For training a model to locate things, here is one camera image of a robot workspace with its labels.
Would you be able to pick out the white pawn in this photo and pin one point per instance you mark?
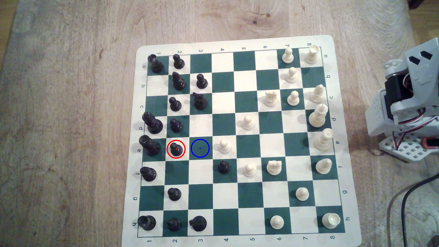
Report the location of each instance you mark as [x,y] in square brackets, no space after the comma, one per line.
[288,57]
[224,147]
[302,194]
[293,99]
[291,76]
[247,123]
[250,171]
[277,223]

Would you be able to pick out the white rook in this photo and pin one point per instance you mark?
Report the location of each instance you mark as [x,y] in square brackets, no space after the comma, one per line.
[311,56]
[331,221]

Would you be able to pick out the orange clamp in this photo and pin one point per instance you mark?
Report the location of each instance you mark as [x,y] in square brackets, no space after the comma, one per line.
[430,143]

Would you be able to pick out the green and cream chess mat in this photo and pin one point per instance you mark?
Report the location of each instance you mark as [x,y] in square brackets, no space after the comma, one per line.
[247,192]

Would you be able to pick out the black knight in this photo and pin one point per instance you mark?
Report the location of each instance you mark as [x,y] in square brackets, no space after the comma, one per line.
[200,102]
[198,224]

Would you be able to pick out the white knight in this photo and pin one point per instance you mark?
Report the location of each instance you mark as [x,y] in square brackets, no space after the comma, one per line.
[274,168]
[271,99]

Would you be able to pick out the black queen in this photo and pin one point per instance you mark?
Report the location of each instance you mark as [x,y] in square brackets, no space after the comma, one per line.
[153,125]

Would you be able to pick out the black rook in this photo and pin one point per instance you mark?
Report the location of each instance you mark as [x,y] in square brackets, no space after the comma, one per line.
[147,223]
[156,65]

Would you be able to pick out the white king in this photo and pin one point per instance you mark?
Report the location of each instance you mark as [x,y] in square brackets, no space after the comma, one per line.
[322,141]

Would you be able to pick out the white bishop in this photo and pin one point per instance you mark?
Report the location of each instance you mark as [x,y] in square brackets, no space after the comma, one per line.
[317,95]
[323,166]

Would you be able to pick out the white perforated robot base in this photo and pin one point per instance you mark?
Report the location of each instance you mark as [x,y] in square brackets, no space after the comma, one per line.
[377,115]

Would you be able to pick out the black king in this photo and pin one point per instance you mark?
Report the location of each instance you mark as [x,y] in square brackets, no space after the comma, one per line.
[150,146]

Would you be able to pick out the black bishop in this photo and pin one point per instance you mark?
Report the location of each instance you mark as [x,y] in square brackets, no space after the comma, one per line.
[149,175]
[179,82]

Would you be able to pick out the white queen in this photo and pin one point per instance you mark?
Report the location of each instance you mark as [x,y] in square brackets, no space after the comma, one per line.
[317,117]

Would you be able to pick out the black pawn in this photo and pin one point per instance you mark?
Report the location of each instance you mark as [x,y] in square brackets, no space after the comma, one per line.
[176,151]
[202,82]
[174,224]
[224,167]
[176,126]
[175,105]
[178,63]
[174,195]

